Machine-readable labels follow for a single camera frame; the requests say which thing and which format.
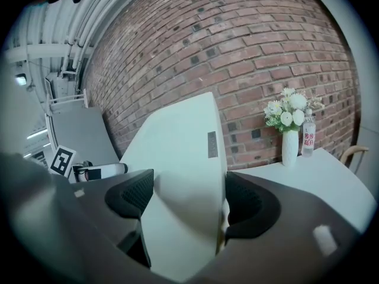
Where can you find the white metal shelf rack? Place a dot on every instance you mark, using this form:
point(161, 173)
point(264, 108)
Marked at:
point(66, 100)

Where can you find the grey refrigerator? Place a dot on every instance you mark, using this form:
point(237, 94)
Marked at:
point(86, 135)

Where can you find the white ceiling pipes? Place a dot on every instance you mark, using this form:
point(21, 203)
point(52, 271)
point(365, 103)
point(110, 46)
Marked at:
point(86, 25)

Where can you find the white vase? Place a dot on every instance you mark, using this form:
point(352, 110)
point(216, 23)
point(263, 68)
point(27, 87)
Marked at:
point(289, 149)

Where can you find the clear bottle with red label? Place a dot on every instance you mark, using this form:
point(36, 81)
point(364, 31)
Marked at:
point(308, 140)

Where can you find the white flower bouquet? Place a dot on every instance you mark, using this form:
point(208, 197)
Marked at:
point(290, 111)

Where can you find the pale green rectangular board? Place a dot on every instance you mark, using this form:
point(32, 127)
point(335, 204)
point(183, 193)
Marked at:
point(177, 146)

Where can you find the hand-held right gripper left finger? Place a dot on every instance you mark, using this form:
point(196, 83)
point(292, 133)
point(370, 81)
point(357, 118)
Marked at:
point(74, 232)

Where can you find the wooden chair with dark seat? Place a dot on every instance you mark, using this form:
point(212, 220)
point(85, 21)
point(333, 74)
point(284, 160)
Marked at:
point(352, 152)

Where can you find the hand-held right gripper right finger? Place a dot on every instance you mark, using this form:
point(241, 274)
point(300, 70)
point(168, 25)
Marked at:
point(281, 241)

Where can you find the ceiling lamp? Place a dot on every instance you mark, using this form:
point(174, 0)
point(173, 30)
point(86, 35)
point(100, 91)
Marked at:
point(20, 79)

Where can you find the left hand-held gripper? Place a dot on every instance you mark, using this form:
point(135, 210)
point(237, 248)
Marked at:
point(62, 161)

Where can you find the white table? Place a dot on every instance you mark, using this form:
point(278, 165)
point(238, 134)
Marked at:
point(311, 182)

